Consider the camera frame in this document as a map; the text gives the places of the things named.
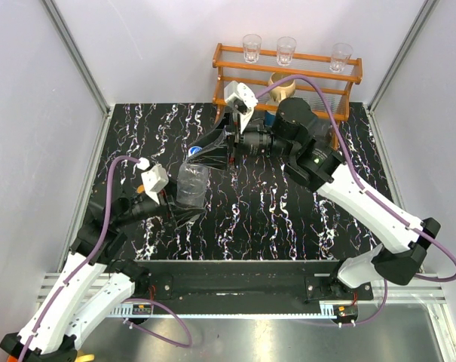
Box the clear drinking glass right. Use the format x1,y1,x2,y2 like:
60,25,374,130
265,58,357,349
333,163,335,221
329,42,353,73

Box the clear drinking glass left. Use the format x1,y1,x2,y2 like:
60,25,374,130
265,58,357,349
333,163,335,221
243,34,262,64

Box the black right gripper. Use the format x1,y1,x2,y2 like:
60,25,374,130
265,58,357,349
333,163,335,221
187,106,296,173

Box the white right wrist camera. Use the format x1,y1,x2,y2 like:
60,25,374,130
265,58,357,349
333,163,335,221
224,81,258,133

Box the clear drinking glass middle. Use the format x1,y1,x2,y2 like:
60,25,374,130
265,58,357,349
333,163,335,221
276,36,297,66

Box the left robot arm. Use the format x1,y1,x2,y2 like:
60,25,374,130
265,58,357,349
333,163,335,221
0,186,204,361

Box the clear plastic bottle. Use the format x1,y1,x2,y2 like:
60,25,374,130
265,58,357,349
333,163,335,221
176,162,210,207

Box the cream yellow mug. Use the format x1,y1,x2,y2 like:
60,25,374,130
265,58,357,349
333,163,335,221
75,354,95,362

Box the clear drinking glass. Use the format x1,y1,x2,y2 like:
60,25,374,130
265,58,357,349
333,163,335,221
276,36,297,66
329,42,353,73
243,34,262,64

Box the orange wooden shelf rack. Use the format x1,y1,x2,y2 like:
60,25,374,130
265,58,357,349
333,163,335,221
211,42,363,152

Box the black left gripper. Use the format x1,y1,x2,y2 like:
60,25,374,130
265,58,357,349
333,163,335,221
115,174,206,226

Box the beige ceramic mug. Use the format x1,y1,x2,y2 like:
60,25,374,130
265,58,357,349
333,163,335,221
268,72,295,106

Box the blue ceramic mug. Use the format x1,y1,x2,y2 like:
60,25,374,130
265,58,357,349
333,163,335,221
264,110,276,127

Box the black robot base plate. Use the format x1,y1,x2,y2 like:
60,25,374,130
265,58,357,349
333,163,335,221
99,259,375,316

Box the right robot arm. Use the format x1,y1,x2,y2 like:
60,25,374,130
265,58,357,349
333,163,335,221
188,97,440,299

